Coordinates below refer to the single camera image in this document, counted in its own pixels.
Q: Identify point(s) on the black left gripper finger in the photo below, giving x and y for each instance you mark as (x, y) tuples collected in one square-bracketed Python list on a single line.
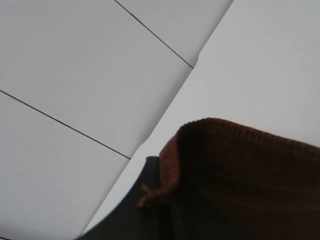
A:
[(129, 222)]

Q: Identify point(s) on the brown towel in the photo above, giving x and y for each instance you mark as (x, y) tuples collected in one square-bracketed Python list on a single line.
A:
[(269, 183)]

